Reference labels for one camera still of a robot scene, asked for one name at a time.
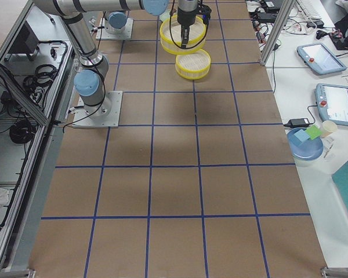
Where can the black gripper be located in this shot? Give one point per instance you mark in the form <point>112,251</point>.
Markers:
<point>186,16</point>

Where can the yellow bamboo steamer layer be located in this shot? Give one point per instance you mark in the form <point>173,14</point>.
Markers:
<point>193,66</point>
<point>170,33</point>

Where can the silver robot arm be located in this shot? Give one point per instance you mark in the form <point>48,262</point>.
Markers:
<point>89,83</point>
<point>115,22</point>

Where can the light green plate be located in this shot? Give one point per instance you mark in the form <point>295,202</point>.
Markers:
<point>167,14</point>

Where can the upper blue teach pendant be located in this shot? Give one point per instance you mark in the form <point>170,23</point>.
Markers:
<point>320,59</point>

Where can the blue teach pendant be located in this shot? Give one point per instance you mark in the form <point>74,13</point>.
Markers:
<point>332,103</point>
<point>320,59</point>

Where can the black power adapter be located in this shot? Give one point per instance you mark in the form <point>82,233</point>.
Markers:
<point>298,122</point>

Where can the blue sponge block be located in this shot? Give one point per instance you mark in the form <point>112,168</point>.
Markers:
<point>299,137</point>

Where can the green sponge block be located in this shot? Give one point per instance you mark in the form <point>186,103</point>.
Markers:
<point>313,132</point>

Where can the lower blue teach pendant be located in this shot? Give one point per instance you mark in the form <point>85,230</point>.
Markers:
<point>332,103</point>

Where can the blue plate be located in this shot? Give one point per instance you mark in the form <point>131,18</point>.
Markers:
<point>309,150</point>

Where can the beige cup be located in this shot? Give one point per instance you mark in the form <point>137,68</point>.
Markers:
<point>328,127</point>

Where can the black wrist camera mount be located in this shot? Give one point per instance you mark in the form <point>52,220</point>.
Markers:
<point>204,11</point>

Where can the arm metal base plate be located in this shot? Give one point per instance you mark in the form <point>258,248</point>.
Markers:
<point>106,116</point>
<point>125,35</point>

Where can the aluminium frame post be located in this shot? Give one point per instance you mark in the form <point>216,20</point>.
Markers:
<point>276,30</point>

